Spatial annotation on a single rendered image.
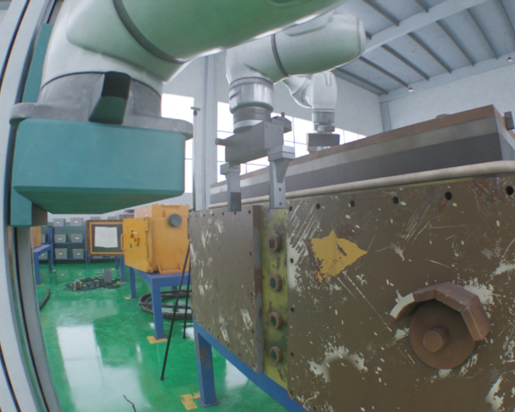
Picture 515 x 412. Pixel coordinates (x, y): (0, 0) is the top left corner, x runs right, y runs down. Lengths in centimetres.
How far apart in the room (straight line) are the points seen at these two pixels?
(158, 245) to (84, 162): 295
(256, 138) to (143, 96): 26
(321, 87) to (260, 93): 59
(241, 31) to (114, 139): 14
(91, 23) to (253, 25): 16
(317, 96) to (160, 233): 244
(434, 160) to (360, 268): 26
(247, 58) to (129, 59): 31
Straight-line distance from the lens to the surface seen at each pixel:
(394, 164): 64
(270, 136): 51
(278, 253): 82
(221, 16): 25
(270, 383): 109
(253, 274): 91
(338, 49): 53
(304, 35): 54
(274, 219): 83
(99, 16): 30
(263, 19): 25
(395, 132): 65
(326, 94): 112
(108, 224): 458
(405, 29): 1291
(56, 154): 25
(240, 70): 58
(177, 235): 323
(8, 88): 45
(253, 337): 98
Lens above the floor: 118
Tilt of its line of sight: 3 degrees up
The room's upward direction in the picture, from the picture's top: 1 degrees counter-clockwise
